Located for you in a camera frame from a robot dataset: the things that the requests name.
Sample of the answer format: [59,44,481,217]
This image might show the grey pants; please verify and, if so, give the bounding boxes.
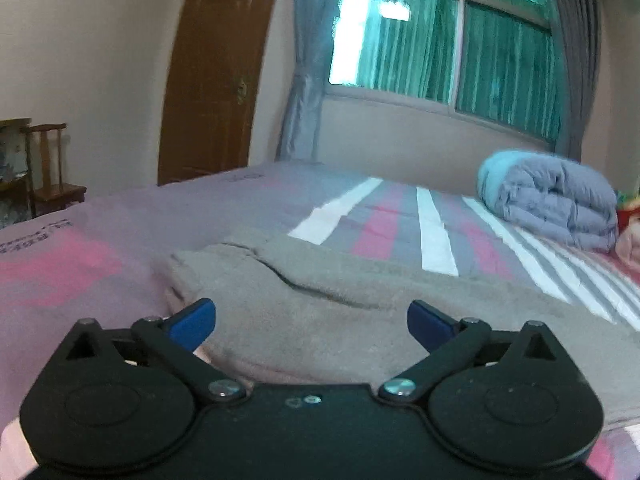
[157,229,639,429]

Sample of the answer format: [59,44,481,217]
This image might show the striped pink grey bedsheet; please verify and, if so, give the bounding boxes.
[1,162,639,479]

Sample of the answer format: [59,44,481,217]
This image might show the folded pink blanket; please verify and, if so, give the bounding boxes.
[615,222,640,272]

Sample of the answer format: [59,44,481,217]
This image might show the folded blue grey duvet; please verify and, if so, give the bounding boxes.
[476,151,618,252]

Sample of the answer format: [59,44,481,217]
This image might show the colourful folded cloth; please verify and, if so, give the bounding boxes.
[616,192,640,233]

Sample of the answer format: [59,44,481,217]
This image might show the brown wooden chair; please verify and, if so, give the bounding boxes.
[21,122,87,218]

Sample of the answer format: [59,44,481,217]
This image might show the brown wooden door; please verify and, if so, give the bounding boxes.
[157,0,274,184]

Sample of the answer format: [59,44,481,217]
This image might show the window with green glass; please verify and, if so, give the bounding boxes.
[328,0,561,144]

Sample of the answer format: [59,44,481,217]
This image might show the right grey blue curtain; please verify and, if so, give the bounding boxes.
[548,0,601,162]

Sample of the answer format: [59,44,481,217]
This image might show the grey blue curtain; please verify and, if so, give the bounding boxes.
[548,0,601,162]
[277,0,338,160]

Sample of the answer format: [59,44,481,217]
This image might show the left grey blue curtain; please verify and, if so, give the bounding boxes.
[277,0,338,160]

